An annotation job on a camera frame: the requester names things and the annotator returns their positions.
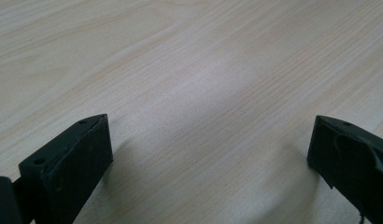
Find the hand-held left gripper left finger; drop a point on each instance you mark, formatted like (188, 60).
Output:
(71, 168)

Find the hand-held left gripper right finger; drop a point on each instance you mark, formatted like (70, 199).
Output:
(351, 165)

